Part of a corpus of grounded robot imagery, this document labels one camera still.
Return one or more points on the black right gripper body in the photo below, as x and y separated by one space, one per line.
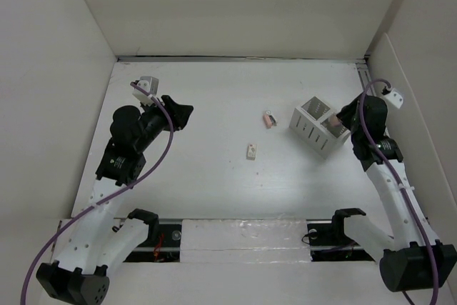
348 115

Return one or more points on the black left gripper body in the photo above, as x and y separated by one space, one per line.
153 121

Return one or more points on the pink correction tape dispenser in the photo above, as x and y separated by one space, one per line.
269 119

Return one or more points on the white eraser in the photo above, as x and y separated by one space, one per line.
251 152

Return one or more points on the pink capped small bottle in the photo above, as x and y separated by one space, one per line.
334 121

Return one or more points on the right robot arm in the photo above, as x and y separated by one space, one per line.
411 257

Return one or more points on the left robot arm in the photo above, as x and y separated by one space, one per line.
81 273

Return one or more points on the white slotted desk organizer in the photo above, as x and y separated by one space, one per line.
312 124

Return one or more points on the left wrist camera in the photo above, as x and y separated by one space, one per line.
145 88

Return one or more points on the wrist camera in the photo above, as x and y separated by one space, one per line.
393 97
145 88

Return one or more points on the aluminium rail at right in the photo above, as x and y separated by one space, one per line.
363 73

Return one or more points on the aluminium rail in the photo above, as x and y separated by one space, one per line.
150 59
363 73

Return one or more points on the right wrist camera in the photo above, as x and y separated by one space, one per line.
393 97

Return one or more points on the aluminium rail at back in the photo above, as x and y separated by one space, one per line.
150 59

